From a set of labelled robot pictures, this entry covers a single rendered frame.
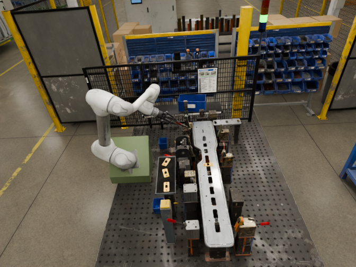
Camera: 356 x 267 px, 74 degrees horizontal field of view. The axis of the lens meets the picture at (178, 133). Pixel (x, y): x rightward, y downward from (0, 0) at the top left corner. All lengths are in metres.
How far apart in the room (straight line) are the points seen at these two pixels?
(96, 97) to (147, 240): 1.15
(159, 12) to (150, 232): 7.29
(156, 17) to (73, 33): 4.92
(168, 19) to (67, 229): 6.90
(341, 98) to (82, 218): 4.29
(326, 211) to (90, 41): 3.75
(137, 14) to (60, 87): 4.83
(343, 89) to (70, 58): 4.30
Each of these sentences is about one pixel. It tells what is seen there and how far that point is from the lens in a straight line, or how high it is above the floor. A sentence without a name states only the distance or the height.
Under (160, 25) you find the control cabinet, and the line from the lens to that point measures 8.53.
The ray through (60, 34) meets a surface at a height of 1.66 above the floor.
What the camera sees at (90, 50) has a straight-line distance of 3.89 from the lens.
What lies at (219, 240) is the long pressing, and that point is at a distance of 1.66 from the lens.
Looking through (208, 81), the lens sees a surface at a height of 1.29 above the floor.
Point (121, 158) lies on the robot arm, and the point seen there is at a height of 1.10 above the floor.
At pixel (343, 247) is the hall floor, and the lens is 3.10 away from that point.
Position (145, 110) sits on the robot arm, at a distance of 2.20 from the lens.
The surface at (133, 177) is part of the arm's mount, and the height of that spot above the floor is 0.77.
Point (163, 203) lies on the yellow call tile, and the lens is 1.62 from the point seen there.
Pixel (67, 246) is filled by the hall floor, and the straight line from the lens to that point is 3.10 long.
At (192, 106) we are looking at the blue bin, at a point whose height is 1.10.
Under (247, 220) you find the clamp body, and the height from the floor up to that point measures 1.06.
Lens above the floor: 2.45
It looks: 37 degrees down
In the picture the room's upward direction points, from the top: 5 degrees counter-clockwise
